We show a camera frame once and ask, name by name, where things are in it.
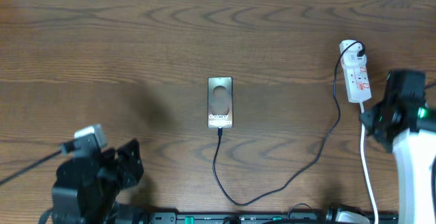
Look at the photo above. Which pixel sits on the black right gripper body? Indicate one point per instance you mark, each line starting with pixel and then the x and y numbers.
pixel 370 119

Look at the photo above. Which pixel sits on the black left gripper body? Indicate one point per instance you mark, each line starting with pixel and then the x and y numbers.
pixel 127 167

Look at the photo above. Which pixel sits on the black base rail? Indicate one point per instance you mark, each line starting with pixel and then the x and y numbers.
pixel 307 216

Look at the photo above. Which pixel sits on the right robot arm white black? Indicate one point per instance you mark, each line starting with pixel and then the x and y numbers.
pixel 405 126

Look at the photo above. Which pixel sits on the Samsung Galaxy smartphone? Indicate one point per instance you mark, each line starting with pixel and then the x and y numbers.
pixel 220 103

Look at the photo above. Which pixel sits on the white power strip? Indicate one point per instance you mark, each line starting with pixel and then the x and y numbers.
pixel 354 63

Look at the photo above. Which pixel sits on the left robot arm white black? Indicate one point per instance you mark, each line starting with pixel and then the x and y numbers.
pixel 86 188

